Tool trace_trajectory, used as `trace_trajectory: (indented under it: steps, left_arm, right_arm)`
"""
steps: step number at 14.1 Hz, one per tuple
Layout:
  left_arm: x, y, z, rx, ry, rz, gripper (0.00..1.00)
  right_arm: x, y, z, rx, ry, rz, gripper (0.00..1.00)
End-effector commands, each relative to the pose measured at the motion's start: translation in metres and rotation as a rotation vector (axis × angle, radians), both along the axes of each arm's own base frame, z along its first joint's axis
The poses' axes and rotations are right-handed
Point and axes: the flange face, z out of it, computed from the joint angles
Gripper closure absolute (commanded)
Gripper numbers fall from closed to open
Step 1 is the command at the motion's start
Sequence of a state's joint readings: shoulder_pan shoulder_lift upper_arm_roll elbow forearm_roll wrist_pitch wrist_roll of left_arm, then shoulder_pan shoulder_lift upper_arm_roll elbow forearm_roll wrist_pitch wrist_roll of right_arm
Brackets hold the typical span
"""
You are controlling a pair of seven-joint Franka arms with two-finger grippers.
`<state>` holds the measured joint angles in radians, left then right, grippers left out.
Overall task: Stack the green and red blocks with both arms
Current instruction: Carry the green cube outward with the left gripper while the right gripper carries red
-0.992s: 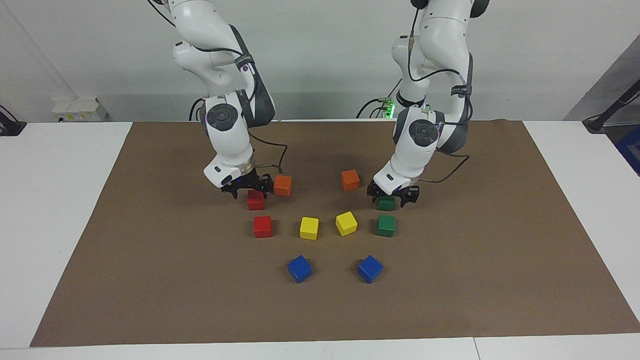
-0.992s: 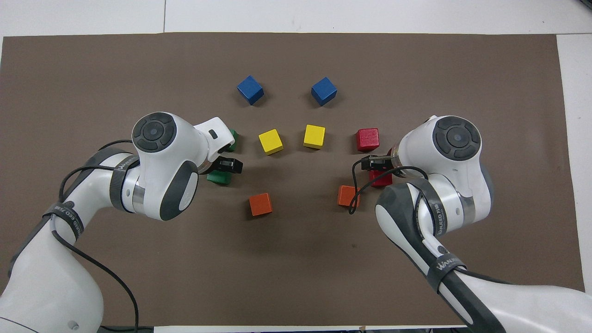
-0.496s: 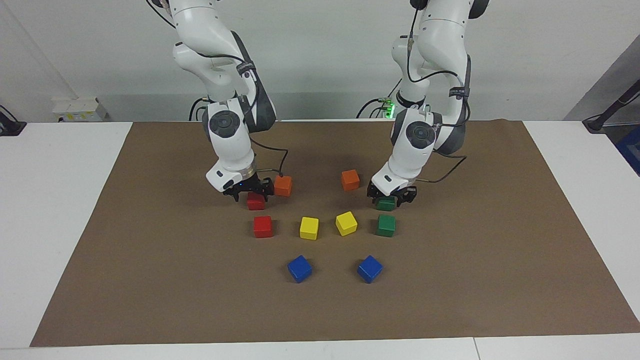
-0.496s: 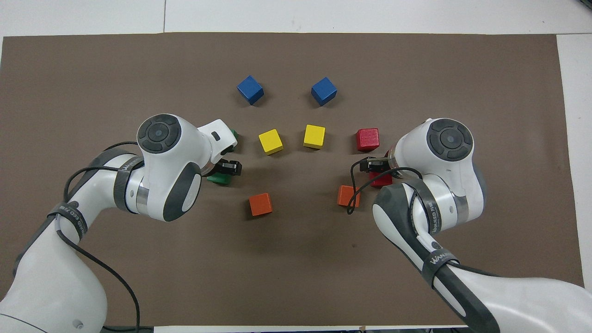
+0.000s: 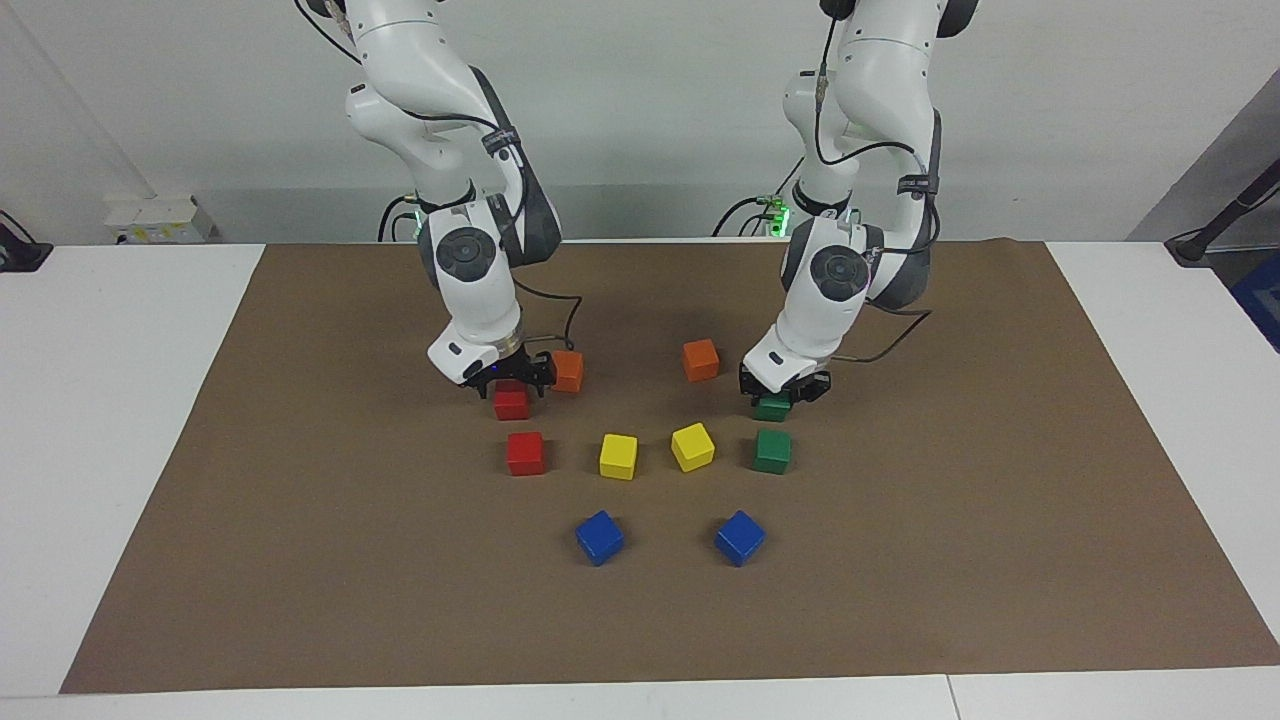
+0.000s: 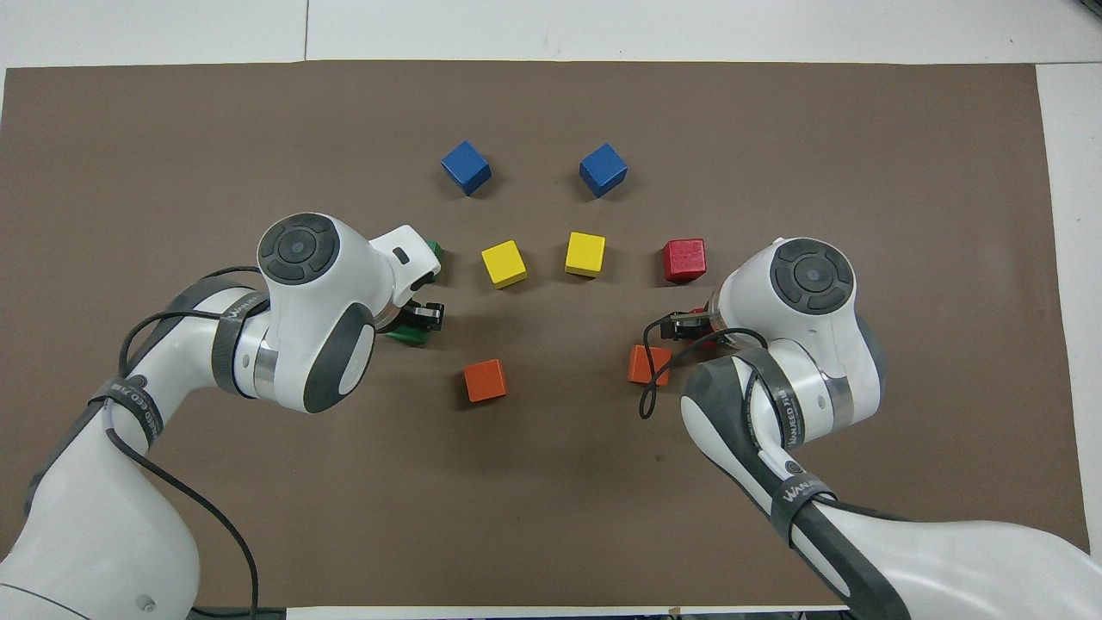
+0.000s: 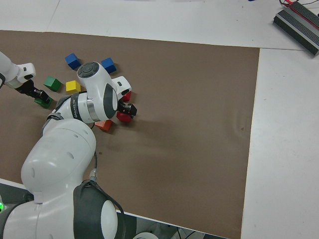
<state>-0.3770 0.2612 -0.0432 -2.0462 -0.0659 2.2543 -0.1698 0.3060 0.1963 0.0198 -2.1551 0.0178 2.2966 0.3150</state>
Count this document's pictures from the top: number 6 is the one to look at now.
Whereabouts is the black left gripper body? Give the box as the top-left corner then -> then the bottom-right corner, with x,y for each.
377,301 -> 422,333

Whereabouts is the red wooden cube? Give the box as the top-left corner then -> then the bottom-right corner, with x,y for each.
662,239 -> 708,285
687,307 -> 724,350

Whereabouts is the orange wooden cube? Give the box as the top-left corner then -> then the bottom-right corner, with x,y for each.
463,358 -> 508,403
627,344 -> 672,386

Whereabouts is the yellow wooden cube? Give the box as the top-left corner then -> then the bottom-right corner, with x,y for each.
480,239 -> 529,289
564,232 -> 607,279

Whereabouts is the blue wooden cube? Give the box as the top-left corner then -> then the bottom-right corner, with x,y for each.
441,140 -> 492,196
579,143 -> 628,199

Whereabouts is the brown table mat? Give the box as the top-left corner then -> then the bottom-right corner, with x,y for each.
0,60 -> 1094,609

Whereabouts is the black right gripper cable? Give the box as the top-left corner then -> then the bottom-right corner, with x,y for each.
639,325 -> 767,420

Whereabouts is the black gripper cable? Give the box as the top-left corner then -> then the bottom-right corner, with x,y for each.
639,325 -> 767,420
116,265 -> 261,620

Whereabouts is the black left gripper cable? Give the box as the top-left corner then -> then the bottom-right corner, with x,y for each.
116,265 -> 261,620

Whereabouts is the black base cable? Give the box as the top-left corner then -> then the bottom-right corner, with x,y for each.
185,605 -> 287,620

